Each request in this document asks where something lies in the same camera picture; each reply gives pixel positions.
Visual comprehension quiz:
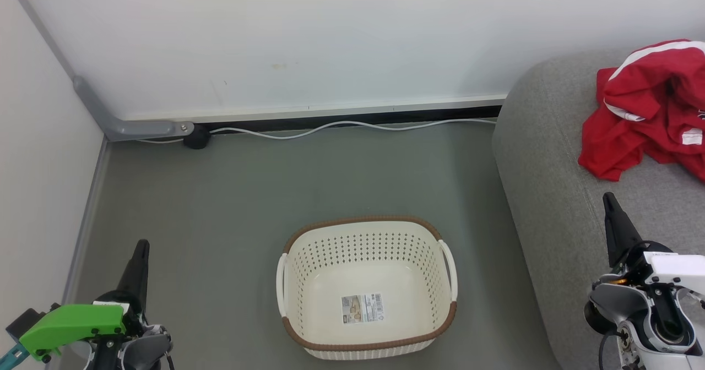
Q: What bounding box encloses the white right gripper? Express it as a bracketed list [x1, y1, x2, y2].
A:
[603, 192, 705, 299]

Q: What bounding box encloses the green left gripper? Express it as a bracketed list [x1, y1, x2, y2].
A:
[18, 240, 150, 361]

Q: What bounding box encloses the red garment with white tag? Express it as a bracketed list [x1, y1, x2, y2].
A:
[578, 67, 705, 182]

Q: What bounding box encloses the red garment with white band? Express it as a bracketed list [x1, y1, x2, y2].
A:
[597, 39, 705, 139]

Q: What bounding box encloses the grey fabric sofa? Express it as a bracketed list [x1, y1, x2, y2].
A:
[492, 48, 705, 370]

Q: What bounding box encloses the black round floor plug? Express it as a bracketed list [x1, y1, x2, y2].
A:
[183, 123, 212, 150]

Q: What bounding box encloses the barcode label sticker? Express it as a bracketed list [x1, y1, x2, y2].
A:
[340, 293, 384, 325]

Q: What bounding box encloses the cream perforated laundry basket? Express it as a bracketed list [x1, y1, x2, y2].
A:
[275, 216, 459, 361]

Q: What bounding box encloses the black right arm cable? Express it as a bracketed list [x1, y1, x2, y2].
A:
[597, 329, 624, 370]

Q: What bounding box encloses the teal left camera connector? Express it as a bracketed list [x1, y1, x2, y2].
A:
[0, 342, 27, 367]

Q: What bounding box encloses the white floor cable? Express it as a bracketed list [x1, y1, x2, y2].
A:
[138, 118, 497, 144]

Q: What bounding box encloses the silver wall base rail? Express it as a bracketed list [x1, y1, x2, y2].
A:
[124, 94, 507, 124]

